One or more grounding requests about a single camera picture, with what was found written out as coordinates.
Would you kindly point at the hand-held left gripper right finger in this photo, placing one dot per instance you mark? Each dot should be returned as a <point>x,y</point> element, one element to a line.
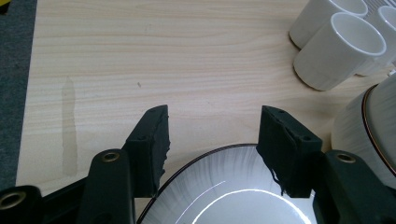
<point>289,155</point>

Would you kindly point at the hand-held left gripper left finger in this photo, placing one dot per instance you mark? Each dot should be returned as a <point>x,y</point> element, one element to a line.
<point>146,155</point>

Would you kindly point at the white ribbed plate dark rim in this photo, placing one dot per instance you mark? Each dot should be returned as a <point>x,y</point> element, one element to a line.
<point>224,193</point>

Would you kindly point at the white cup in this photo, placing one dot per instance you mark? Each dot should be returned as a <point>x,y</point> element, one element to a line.
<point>387,34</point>
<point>336,59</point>
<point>317,18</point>

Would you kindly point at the white bowl brown rim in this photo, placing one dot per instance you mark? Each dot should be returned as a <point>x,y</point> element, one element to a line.
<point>351,130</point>

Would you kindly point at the grey white striped placemat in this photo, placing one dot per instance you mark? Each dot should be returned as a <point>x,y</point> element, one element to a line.
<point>381,3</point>

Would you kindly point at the black stand base striped tape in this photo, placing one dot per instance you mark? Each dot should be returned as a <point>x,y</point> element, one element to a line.
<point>4,4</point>

